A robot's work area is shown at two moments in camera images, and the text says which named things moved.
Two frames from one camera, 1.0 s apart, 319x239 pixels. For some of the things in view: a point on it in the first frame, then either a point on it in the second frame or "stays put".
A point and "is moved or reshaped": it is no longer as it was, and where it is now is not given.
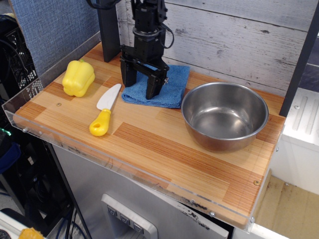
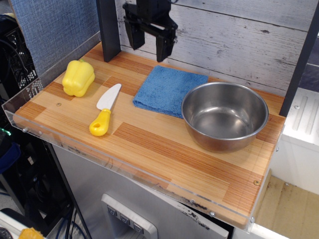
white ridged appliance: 295,160 stays put
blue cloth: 172,93 is moved or reshaped
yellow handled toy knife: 99,127 stays put
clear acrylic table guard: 203,146 stays put
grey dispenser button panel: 119,221 stays put
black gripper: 147,55 to 154,15
